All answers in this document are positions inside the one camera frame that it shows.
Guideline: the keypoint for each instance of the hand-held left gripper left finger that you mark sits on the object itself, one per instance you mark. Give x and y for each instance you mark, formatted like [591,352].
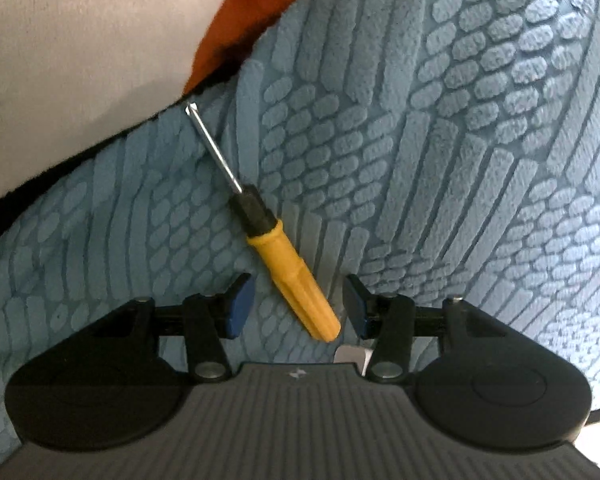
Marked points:
[236,307]

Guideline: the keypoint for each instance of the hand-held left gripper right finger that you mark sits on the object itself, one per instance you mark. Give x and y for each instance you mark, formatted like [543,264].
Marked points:
[356,310]

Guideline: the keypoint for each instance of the small silver metal piece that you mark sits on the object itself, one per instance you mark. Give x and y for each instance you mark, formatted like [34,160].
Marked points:
[351,354]

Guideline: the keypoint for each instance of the blue textured blanket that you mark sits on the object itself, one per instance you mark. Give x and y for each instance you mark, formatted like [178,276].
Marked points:
[455,135]

